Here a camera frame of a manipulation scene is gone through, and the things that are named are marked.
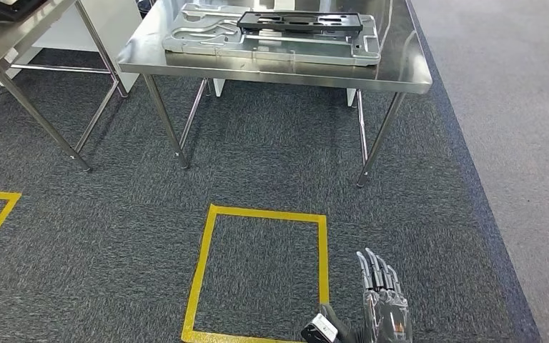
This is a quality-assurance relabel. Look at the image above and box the yellow floor tape square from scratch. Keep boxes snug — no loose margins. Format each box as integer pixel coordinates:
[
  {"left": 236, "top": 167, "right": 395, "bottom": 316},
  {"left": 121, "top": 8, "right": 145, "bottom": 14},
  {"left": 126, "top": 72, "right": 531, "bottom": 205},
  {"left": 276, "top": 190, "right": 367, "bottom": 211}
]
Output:
[{"left": 181, "top": 204, "right": 330, "bottom": 343}]

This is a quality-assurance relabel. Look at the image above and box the stainless steel side table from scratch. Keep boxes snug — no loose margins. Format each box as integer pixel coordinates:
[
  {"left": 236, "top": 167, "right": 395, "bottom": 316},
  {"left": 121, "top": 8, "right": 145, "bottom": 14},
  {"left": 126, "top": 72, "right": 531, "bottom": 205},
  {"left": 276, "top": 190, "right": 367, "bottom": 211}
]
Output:
[{"left": 0, "top": 0, "right": 129, "bottom": 172}]

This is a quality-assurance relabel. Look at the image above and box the black plastic frame part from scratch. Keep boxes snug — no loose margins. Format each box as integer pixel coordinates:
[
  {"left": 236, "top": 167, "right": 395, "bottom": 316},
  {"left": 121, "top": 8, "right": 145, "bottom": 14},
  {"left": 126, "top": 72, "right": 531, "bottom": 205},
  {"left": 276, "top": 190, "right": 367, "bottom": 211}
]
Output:
[{"left": 236, "top": 10, "right": 365, "bottom": 35}]

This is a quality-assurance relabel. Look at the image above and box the aluminium fixture plate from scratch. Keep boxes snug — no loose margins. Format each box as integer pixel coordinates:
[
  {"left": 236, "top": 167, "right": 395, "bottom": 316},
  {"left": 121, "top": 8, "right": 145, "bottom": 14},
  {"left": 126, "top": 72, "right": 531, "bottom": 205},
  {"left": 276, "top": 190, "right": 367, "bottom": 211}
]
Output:
[{"left": 162, "top": 2, "right": 382, "bottom": 67}]

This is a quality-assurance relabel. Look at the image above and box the white low table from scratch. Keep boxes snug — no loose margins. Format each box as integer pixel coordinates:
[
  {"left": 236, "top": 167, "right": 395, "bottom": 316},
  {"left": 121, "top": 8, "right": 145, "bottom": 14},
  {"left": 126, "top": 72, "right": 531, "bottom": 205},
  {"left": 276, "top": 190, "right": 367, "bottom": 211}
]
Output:
[{"left": 212, "top": 78, "right": 358, "bottom": 107}]

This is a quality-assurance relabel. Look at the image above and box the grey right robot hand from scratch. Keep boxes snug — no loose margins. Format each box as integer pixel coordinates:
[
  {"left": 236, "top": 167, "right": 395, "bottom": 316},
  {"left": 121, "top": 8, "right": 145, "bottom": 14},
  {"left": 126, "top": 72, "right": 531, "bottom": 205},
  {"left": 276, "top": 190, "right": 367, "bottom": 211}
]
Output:
[{"left": 322, "top": 248, "right": 414, "bottom": 343}]

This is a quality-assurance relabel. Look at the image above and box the stainless steel workbench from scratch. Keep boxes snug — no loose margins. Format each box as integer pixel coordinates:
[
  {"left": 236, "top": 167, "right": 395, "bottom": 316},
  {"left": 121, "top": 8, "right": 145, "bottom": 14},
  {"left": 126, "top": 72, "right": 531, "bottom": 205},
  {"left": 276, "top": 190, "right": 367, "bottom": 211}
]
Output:
[{"left": 117, "top": 0, "right": 433, "bottom": 189}]

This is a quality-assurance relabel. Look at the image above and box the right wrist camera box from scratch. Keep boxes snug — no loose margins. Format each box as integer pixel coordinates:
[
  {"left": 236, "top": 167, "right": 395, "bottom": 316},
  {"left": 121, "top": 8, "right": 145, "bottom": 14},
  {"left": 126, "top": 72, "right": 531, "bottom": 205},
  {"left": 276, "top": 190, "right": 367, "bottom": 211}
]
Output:
[{"left": 301, "top": 313, "right": 340, "bottom": 343}]

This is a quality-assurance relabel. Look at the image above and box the black parts tray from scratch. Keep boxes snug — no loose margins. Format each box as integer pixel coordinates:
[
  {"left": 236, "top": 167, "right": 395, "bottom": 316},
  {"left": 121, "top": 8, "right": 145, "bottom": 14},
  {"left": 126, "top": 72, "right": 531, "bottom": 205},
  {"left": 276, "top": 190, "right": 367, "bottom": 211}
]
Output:
[{"left": 0, "top": 0, "right": 48, "bottom": 23}]

